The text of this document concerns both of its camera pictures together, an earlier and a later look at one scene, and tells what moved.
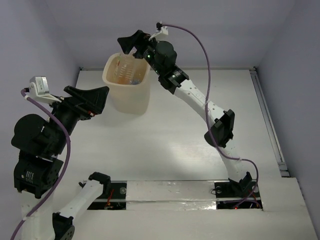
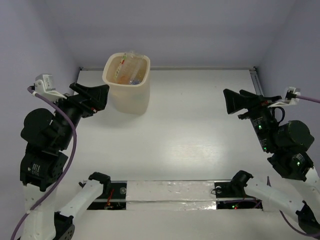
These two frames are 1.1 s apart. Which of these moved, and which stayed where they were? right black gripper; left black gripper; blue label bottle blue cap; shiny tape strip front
Moved: right black gripper
Stayed: left black gripper; blue label bottle blue cap; shiny tape strip front
